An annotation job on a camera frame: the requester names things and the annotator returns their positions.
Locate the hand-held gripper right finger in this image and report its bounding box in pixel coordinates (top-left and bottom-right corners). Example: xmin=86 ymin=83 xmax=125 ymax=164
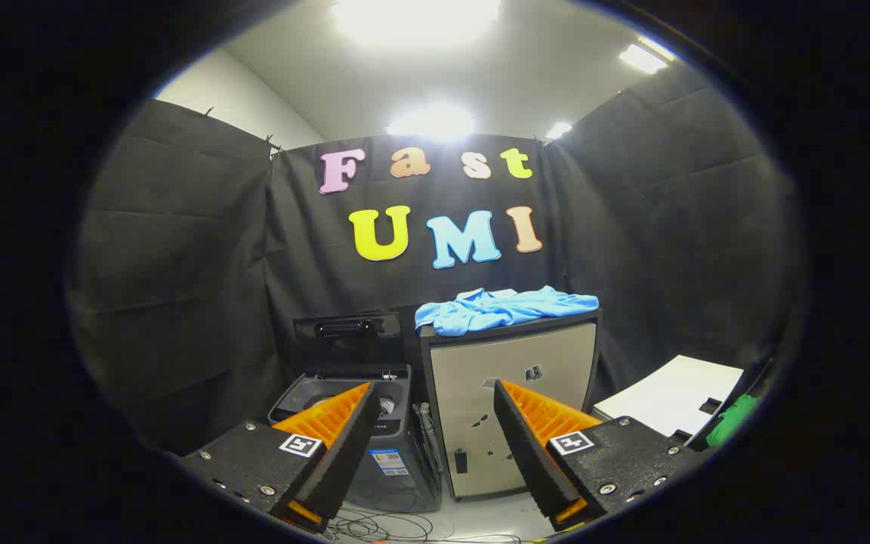
xmin=493 ymin=379 xmax=700 ymax=532

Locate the green object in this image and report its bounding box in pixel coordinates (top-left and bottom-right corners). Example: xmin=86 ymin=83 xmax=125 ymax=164
xmin=705 ymin=393 xmax=760 ymax=448

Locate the light blue polo shirt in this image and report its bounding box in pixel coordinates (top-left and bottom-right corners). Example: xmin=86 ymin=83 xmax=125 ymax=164
xmin=415 ymin=286 xmax=600 ymax=337

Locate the dark washing machine lid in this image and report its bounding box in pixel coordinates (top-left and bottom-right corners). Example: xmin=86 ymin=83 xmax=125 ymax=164
xmin=293 ymin=314 xmax=403 ymax=350

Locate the grey washing machine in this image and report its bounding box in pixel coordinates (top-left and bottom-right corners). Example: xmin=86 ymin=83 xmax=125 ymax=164
xmin=269 ymin=364 xmax=442 ymax=513

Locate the black backdrop cloth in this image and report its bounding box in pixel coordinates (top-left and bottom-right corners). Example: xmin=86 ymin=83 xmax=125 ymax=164
xmin=65 ymin=85 xmax=806 ymax=454

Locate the tangle of black cables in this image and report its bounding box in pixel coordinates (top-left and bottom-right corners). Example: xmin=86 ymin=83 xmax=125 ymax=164
xmin=327 ymin=508 xmax=526 ymax=544

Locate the beige cabinet with dark frame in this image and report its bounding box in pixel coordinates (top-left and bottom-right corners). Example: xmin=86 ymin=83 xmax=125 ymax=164
xmin=420 ymin=310 xmax=603 ymax=502

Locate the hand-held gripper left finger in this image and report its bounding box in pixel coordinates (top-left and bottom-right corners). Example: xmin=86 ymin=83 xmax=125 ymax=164
xmin=180 ymin=382 xmax=383 ymax=534

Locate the grey drain hose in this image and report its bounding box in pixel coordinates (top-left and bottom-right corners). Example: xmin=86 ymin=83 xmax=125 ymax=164
xmin=414 ymin=403 xmax=443 ymax=473

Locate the white board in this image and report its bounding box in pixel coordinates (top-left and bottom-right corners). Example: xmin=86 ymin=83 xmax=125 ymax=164
xmin=594 ymin=355 xmax=744 ymax=439

